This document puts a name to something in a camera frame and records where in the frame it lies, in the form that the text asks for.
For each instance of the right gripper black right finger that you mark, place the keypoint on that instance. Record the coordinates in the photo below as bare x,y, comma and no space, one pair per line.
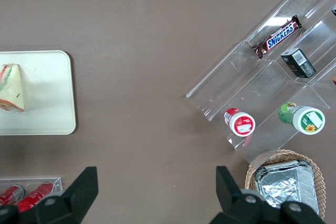
231,203

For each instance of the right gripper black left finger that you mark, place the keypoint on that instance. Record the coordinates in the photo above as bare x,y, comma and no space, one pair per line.
78,195

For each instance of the triangle sandwich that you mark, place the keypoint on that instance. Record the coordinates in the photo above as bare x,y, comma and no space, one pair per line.
13,90

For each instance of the light tan wicker basket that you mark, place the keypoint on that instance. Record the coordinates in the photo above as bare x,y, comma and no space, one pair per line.
319,174

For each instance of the cream rectangular serving tray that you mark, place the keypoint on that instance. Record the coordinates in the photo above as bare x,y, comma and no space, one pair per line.
47,90

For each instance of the clear acrylic bottle rack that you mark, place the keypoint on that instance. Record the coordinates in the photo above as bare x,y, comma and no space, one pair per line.
56,182

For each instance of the red cola bottle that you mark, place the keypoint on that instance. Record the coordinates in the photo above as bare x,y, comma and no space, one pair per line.
34,197
10,195

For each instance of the silver foil container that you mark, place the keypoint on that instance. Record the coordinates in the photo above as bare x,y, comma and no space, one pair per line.
286,184

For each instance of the red yogurt cup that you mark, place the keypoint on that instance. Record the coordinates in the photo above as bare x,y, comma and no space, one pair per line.
240,123

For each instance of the green yogurt cup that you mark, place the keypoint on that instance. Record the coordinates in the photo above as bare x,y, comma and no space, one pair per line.
307,119

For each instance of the clear acrylic stepped shelf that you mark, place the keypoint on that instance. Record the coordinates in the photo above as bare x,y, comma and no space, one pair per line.
249,90

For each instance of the small black carton box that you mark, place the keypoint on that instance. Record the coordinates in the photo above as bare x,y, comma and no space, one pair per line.
298,62

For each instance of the brown cookie box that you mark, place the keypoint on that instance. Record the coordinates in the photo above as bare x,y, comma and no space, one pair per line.
334,79

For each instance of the Snickers chocolate bar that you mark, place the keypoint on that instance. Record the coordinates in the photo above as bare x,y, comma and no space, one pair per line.
279,36

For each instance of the small dark packet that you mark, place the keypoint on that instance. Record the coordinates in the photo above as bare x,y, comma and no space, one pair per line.
334,12

